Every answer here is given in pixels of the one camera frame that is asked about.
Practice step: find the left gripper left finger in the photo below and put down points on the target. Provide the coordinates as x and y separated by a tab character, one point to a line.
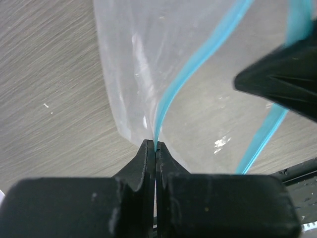
121	206

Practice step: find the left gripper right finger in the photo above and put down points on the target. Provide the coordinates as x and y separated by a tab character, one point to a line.
221	206

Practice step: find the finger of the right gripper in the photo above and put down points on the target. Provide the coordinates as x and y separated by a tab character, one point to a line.
286	76

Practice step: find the clear zip top bag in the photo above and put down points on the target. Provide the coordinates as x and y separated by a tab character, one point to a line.
169	67

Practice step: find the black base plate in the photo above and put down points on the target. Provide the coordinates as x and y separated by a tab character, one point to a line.
301	182

